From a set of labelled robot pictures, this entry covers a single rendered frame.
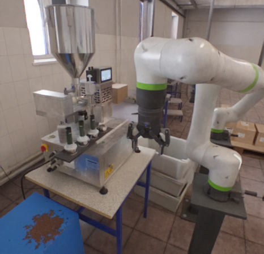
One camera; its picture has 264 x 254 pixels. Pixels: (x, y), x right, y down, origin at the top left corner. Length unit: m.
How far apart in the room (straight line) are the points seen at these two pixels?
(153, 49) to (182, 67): 0.10
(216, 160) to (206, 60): 0.61
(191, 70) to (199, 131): 0.57
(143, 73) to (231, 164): 0.61
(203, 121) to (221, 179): 0.29
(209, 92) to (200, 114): 0.11
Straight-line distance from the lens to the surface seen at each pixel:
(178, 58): 0.43
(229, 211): 1.04
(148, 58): 0.49
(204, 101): 0.90
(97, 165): 1.12
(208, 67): 0.43
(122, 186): 1.28
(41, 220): 1.40
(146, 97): 0.53
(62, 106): 1.14
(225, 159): 0.93
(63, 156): 1.11
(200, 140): 0.98
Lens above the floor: 1.63
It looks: 23 degrees down
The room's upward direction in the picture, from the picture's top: 1 degrees clockwise
